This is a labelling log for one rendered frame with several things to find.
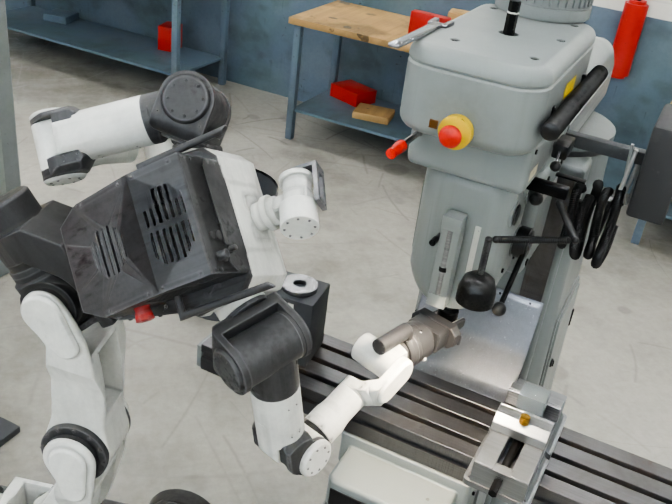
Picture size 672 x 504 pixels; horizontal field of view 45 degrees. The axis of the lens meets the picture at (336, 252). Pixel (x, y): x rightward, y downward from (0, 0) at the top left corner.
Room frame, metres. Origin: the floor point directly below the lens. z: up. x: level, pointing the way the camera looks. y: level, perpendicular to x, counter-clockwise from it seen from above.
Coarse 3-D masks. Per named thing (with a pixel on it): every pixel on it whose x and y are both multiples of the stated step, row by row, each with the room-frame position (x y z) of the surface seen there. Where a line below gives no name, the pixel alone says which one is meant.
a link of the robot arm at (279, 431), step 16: (256, 400) 1.11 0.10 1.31; (288, 400) 1.11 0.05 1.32; (256, 416) 1.12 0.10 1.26; (272, 416) 1.10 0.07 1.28; (288, 416) 1.11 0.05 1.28; (256, 432) 1.14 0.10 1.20; (272, 432) 1.11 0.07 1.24; (288, 432) 1.11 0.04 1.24; (304, 432) 1.15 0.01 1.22; (272, 448) 1.11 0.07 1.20; (288, 448) 1.11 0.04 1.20; (304, 448) 1.13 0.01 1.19; (320, 448) 1.15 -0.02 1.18; (288, 464) 1.11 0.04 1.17; (304, 464) 1.12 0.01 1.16; (320, 464) 1.15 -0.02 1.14
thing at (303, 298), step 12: (288, 276) 1.74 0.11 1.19; (300, 276) 1.74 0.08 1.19; (288, 288) 1.68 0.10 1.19; (300, 288) 1.69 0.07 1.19; (312, 288) 1.69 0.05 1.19; (324, 288) 1.72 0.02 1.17; (288, 300) 1.65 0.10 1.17; (300, 300) 1.65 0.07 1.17; (312, 300) 1.66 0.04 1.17; (324, 300) 1.72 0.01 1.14; (300, 312) 1.64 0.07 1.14; (312, 312) 1.64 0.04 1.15; (324, 312) 1.73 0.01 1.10; (312, 324) 1.65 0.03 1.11; (324, 324) 1.74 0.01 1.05; (312, 336) 1.66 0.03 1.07; (312, 348) 1.67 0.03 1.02; (300, 360) 1.64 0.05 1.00
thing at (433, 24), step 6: (432, 18) 1.56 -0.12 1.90; (438, 18) 1.57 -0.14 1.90; (432, 24) 1.52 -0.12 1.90; (438, 24) 1.52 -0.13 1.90; (444, 24) 1.53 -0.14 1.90; (450, 24) 1.54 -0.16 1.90; (420, 30) 1.46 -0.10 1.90; (426, 30) 1.47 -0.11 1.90; (432, 30) 1.48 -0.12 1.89; (402, 36) 1.40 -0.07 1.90; (408, 36) 1.41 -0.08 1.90; (414, 36) 1.41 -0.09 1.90; (420, 36) 1.43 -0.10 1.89; (390, 42) 1.35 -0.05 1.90; (396, 42) 1.36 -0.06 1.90; (402, 42) 1.36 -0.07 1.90; (408, 42) 1.38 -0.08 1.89; (396, 48) 1.35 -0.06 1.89
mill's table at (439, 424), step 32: (320, 352) 1.71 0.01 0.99; (320, 384) 1.58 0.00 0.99; (416, 384) 1.65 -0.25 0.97; (448, 384) 1.64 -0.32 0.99; (384, 416) 1.49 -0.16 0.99; (416, 416) 1.51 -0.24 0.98; (448, 416) 1.52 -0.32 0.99; (480, 416) 1.54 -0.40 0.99; (416, 448) 1.44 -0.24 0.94; (448, 448) 1.41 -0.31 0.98; (576, 448) 1.47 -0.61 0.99; (608, 448) 1.48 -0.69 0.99; (544, 480) 1.35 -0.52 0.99; (576, 480) 1.36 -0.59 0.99; (608, 480) 1.37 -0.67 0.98; (640, 480) 1.39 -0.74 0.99
